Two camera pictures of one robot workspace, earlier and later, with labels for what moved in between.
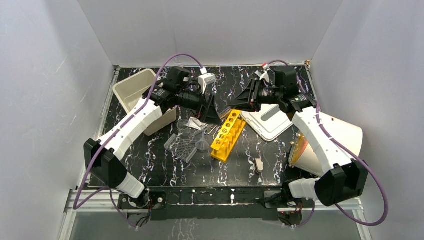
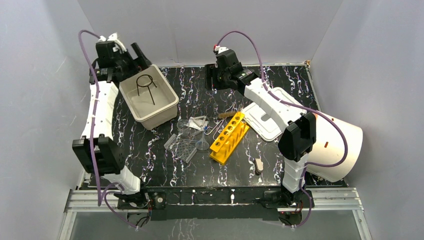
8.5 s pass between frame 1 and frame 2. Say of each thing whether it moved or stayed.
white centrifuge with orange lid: stayed
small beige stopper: stayed
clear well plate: stayed
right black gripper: moved
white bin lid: stayed
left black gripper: moved
